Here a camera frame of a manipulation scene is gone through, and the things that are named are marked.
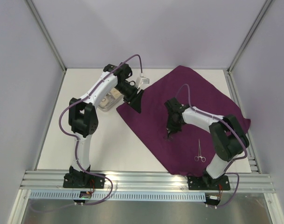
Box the steel instrument tray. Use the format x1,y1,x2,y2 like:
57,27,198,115
98,88,123,112

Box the right aluminium side rail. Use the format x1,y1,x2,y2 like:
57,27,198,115
223,70,261,174

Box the right aluminium frame post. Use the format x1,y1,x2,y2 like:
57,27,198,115
227,0,275,74

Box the aluminium frame post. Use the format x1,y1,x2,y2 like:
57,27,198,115
24,0,67,74
227,0,275,74

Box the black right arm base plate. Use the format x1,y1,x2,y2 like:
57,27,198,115
187,175,231,191

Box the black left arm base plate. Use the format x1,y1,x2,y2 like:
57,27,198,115
63,171,105,189

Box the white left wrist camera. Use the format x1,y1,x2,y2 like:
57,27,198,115
135,73,150,88

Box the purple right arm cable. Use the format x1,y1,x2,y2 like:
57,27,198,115
178,84,249,210

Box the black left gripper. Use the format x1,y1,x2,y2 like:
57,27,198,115
115,82,144,114

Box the clear packet beige gauze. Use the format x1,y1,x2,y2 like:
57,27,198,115
110,88,122,99
99,96,111,107

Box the left aluminium frame post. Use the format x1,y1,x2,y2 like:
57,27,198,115
24,0,67,74

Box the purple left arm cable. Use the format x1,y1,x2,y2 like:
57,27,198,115
59,54,144,212

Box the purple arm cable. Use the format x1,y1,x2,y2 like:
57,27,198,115
59,54,144,212
178,84,249,210

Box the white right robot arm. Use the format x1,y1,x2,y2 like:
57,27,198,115
165,98,249,189

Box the purple cloth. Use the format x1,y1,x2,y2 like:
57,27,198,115
117,66,251,176

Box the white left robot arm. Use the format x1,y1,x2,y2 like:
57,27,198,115
68,63,144,187

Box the aluminium front frame rail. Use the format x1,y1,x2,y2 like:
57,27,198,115
20,169,276,193

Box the black handled scissors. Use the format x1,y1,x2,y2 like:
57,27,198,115
163,132,173,141

